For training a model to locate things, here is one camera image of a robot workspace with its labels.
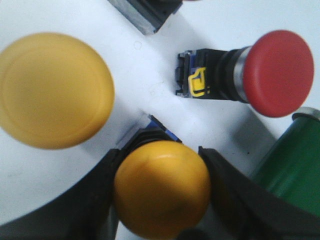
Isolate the red button with yellow clip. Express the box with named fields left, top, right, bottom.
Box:
left=175, top=30, right=315, bottom=118

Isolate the green button with chrome ring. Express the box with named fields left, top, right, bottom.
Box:
left=252, top=107, right=320, bottom=216

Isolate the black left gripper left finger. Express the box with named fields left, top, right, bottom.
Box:
left=0, top=149, right=125, bottom=240

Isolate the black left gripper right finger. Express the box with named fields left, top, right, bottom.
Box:
left=198, top=146, right=320, bottom=240

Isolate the large blurred yellow button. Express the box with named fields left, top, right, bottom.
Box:
left=0, top=32, right=115, bottom=149

